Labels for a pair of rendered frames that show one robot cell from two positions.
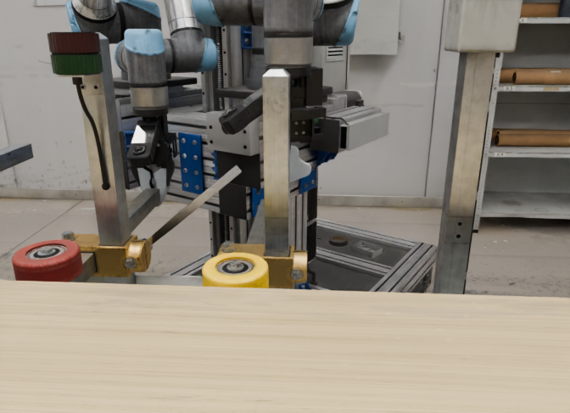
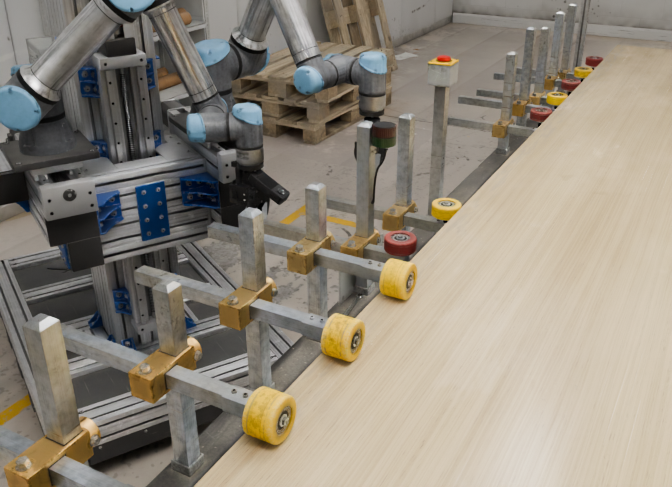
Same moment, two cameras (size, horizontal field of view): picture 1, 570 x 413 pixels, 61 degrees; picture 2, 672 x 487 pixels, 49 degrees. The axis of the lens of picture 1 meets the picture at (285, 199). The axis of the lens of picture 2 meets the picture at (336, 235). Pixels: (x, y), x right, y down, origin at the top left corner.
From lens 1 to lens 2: 1.94 m
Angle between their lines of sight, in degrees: 60
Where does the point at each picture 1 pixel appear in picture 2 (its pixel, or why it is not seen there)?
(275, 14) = (380, 85)
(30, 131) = not seen: outside the picture
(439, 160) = not seen: hidden behind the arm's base
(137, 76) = (259, 141)
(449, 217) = (441, 157)
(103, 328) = (478, 230)
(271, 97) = (411, 128)
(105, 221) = (370, 222)
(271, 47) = (378, 102)
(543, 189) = not seen: hidden behind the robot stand
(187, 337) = (493, 218)
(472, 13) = (451, 71)
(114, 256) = (374, 240)
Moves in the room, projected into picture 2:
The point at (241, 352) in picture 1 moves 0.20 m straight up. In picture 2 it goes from (506, 212) to (513, 141)
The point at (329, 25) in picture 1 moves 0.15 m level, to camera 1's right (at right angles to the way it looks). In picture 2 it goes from (258, 63) to (281, 54)
